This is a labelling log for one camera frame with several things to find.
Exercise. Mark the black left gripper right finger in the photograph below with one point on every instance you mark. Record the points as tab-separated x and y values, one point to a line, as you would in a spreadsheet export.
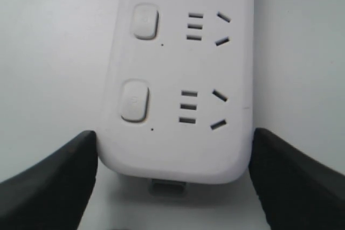
295	190

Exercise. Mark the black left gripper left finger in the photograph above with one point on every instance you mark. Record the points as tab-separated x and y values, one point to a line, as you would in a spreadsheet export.
54	193

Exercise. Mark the white five-outlet power strip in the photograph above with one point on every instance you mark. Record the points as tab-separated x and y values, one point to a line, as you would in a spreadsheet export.
178	99

